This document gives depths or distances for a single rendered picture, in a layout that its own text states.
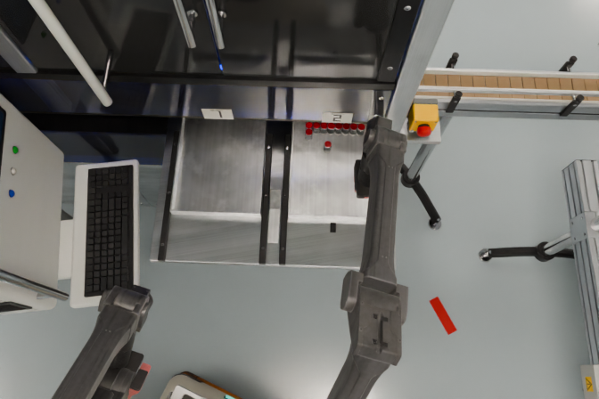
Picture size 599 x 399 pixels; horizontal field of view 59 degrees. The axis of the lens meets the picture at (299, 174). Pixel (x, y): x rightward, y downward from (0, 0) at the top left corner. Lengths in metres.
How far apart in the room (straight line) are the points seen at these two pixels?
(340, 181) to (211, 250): 0.43
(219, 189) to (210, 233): 0.14
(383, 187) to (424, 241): 1.47
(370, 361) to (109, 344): 0.44
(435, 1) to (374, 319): 0.61
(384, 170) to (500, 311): 1.56
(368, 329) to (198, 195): 0.85
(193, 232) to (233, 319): 0.89
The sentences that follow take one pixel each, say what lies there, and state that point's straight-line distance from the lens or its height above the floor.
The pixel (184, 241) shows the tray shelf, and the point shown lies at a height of 0.88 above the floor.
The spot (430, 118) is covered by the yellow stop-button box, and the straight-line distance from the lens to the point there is 1.55.
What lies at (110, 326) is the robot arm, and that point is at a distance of 1.01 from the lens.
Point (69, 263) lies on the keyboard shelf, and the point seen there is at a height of 0.80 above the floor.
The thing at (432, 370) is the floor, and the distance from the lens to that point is 2.44.
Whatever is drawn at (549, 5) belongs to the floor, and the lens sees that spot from 3.32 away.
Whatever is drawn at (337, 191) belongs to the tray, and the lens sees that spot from 1.58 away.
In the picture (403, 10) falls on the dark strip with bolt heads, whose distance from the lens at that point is 1.14.
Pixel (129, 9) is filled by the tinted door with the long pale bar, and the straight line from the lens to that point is 1.21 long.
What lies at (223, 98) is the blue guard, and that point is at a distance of 1.46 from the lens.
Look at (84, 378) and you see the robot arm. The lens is 0.95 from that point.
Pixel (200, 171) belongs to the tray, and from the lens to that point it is 1.63.
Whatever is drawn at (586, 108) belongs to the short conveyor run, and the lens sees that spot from 1.86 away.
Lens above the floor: 2.37
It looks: 69 degrees down
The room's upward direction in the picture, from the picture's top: straight up
